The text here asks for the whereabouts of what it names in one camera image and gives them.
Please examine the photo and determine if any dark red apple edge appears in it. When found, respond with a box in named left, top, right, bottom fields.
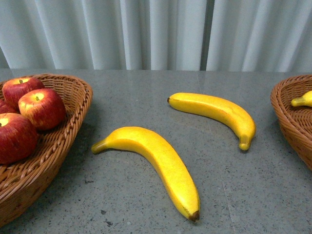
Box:
left=0, top=99, right=19, bottom=114

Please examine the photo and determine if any yellow banana near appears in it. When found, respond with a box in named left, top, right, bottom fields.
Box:
left=91, top=126, right=200, bottom=222

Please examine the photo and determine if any yellow banana far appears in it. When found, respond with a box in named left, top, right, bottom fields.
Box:
left=167, top=93, right=256, bottom=151

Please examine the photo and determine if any grey pleated curtain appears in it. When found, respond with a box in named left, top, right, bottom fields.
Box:
left=0, top=0, right=312, bottom=72

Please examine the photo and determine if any red yellow apple front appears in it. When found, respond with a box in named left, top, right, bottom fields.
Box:
left=19, top=88, right=66, bottom=131

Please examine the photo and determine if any brown wicker basket right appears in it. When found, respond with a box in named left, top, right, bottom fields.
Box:
left=270, top=75, right=312, bottom=169

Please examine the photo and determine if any brown wicker basket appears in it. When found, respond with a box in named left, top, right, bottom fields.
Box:
left=270, top=75, right=312, bottom=169
left=0, top=74, right=93, bottom=226

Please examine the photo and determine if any brown wicker basket left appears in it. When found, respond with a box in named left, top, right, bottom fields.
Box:
left=0, top=74, right=93, bottom=226

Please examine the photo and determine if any yellow banana in basket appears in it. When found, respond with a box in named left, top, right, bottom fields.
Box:
left=291, top=91, right=312, bottom=107

